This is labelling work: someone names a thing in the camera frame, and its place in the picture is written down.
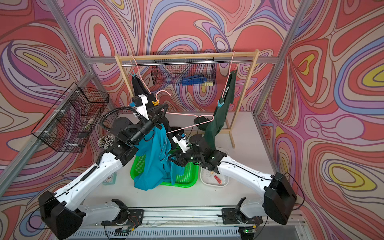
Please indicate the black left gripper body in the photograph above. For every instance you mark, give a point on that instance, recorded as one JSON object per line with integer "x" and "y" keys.
{"x": 146, "y": 127}

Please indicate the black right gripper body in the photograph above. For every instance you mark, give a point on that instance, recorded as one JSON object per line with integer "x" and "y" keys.
{"x": 190, "y": 156}

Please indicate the red clothespin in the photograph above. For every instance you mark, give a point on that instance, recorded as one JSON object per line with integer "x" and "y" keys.
{"x": 218, "y": 179}

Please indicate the teal t-shirt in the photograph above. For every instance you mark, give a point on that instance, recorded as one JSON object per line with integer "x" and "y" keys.
{"x": 156, "y": 147}

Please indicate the pink hanger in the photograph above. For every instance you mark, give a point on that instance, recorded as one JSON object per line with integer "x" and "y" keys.
{"x": 229, "y": 73}
{"x": 138, "y": 70}
{"x": 210, "y": 118}

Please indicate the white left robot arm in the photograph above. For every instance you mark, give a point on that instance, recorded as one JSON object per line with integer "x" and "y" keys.
{"x": 63, "y": 211}

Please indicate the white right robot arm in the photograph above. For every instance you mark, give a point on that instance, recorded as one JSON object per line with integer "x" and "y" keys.
{"x": 278, "y": 196}

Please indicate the yellow clothespin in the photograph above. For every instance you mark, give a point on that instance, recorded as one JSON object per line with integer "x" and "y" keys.
{"x": 155, "y": 103}

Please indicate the green perforated plastic basket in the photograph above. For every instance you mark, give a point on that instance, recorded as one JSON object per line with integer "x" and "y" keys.
{"x": 187, "y": 180}

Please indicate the white plastic tray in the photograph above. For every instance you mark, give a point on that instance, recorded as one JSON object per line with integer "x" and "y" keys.
{"x": 207, "y": 177}

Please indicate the dark green t-shirt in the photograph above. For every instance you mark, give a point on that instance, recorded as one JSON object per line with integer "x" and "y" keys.
{"x": 213, "y": 128}

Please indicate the black t-shirt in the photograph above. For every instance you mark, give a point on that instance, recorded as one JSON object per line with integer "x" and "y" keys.
{"x": 140, "y": 89}

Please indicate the pine cone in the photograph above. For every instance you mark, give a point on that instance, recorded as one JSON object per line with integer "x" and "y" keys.
{"x": 105, "y": 141}

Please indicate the blue stapler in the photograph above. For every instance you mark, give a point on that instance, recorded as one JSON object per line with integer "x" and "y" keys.
{"x": 194, "y": 80}

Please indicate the small green clock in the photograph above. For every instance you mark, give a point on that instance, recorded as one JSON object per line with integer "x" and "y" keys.
{"x": 110, "y": 180}

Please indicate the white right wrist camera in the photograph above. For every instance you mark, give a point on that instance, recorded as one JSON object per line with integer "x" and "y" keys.
{"x": 180, "y": 138}

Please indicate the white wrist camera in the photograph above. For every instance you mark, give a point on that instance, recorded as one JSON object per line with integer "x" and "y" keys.
{"x": 180, "y": 138}
{"x": 139, "y": 104}

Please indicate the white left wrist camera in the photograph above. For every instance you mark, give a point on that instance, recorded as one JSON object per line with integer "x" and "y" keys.
{"x": 139, "y": 104}

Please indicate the black wire basket back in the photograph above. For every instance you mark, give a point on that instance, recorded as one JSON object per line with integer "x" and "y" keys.
{"x": 171, "y": 72}

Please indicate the black wire basket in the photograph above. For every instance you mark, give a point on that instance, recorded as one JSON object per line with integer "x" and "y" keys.
{"x": 69, "y": 123}
{"x": 171, "y": 72}

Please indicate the black wire basket left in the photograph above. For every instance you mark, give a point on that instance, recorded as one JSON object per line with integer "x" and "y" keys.
{"x": 69, "y": 123}

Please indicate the metal rail base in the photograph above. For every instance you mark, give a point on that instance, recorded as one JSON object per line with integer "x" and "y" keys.
{"x": 198, "y": 223}

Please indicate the wooden clothes rack frame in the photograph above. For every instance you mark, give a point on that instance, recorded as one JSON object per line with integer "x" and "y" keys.
{"x": 205, "y": 56}

